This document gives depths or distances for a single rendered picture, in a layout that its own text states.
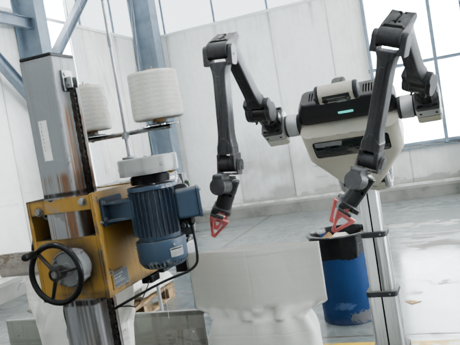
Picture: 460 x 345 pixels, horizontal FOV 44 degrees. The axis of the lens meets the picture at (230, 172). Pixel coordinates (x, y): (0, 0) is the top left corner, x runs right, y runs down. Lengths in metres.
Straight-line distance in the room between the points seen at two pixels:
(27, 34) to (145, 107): 6.49
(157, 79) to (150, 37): 9.08
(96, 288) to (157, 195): 0.33
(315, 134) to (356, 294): 2.11
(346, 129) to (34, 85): 1.15
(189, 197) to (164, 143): 9.03
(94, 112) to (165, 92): 0.27
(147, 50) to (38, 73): 9.15
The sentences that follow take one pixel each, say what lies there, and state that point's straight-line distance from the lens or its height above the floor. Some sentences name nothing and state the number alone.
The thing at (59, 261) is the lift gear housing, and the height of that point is 1.16.
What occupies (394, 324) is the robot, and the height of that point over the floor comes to 0.55.
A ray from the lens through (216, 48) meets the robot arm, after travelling 1.93.
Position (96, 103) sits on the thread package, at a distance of 1.96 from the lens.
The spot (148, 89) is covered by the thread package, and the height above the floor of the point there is 1.62.
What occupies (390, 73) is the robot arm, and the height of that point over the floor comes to 1.54.
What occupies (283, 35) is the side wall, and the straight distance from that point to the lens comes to 10.25.
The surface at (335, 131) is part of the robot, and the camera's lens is 2.26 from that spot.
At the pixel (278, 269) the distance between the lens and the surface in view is 1.95.
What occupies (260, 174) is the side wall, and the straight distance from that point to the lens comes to 10.35.
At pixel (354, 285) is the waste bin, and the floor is 0.29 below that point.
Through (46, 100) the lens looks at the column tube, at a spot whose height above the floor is 1.63.
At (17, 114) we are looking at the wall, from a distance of 7.87.
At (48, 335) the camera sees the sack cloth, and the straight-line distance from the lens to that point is 2.39.
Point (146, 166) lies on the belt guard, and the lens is 1.65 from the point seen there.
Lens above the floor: 1.42
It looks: 3 degrees down
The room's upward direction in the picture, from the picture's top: 9 degrees counter-clockwise
